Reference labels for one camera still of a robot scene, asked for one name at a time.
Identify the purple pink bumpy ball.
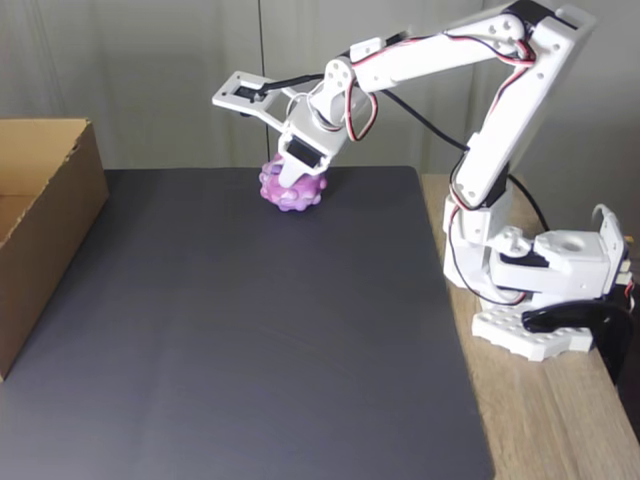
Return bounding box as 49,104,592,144
257,153,330,214

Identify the brown cardboard box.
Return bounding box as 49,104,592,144
0,117,110,384

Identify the dark grey table mat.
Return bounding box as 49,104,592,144
0,166,496,480

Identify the black table clamp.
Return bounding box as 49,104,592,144
520,302,635,386

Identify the black camera cable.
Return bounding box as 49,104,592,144
252,29,554,234

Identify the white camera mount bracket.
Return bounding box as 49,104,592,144
210,71,314,132

